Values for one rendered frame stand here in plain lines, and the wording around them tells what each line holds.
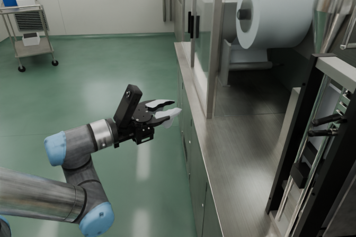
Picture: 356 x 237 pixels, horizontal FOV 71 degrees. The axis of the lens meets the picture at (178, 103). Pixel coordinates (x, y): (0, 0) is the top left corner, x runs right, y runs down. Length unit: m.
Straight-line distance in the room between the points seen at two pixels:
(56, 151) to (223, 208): 0.55
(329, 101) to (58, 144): 0.61
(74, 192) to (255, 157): 0.74
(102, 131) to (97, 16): 5.22
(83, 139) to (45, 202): 0.17
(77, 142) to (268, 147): 0.80
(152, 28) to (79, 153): 5.20
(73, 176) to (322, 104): 0.62
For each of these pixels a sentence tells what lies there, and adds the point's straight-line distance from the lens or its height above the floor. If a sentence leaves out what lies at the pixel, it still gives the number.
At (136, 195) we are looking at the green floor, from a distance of 2.09.
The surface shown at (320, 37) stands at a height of 1.39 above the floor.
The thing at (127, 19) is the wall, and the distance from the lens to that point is 5.73.
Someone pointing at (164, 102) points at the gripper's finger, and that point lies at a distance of 0.74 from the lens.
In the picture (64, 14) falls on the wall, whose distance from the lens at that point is 5.96.
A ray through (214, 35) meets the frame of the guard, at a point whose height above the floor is 1.33.
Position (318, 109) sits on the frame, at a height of 1.33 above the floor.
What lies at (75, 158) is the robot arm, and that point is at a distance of 0.66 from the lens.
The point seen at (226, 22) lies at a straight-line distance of 1.10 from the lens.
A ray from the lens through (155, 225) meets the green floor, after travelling 1.93.
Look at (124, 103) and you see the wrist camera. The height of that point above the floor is 1.29.
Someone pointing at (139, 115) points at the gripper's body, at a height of 1.25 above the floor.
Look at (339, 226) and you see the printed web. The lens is 0.92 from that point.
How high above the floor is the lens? 1.63
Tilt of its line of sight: 32 degrees down
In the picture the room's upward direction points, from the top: straight up
